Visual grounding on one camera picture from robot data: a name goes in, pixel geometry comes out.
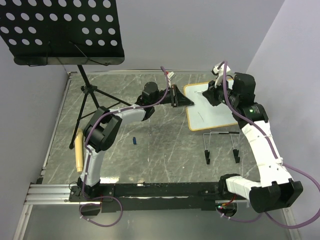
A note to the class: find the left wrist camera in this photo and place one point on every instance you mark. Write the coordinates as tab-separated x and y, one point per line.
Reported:
169	75

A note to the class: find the aluminium rail frame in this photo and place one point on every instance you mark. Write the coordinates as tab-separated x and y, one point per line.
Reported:
275	189

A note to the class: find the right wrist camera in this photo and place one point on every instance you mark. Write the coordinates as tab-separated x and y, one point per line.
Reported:
219	71

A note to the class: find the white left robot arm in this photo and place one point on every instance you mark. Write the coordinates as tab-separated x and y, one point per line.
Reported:
101	131

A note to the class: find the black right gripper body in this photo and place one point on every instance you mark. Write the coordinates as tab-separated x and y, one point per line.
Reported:
219	91

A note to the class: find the wire whiteboard easel stand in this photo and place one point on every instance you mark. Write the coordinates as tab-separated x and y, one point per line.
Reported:
216	140

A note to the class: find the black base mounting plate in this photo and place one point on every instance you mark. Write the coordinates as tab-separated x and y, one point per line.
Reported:
155	196

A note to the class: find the wooden rolling pin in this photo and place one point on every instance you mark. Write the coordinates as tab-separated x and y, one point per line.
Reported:
78	147

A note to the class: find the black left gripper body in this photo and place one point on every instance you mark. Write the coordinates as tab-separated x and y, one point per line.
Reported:
168	98

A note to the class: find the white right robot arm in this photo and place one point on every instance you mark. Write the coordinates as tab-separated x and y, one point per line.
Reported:
276	188

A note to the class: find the black perforated music stand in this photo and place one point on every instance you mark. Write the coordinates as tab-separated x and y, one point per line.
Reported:
62	32

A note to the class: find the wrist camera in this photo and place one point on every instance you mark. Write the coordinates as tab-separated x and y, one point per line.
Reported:
219	71
169	75

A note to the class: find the yellow framed small whiteboard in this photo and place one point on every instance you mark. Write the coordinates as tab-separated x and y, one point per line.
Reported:
202	115

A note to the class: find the blue marker cap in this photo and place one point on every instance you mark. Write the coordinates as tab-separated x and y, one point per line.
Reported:
134	140

